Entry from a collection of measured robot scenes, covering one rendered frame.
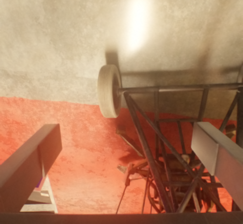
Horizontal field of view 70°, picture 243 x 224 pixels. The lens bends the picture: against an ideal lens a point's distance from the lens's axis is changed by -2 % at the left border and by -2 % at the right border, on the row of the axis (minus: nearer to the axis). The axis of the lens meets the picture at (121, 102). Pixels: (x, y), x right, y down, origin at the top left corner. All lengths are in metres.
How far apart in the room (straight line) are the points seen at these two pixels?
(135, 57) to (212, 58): 0.29
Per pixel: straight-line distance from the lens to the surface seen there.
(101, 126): 0.96
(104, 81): 0.58
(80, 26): 0.70
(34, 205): 2.20
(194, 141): 0.17
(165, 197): 0.47
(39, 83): 0.90
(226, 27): 0.72
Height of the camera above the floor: 0.64
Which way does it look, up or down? 50 degrees down
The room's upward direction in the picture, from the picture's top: 170 degrees counter-clockwise
